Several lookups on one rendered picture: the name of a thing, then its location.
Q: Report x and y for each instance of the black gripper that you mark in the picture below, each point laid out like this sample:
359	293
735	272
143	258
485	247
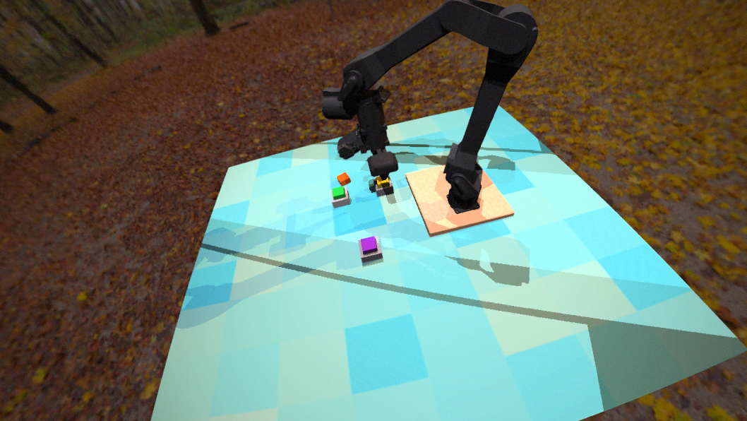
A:
375	139

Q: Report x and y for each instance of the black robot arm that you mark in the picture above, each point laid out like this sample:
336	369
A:
509	33

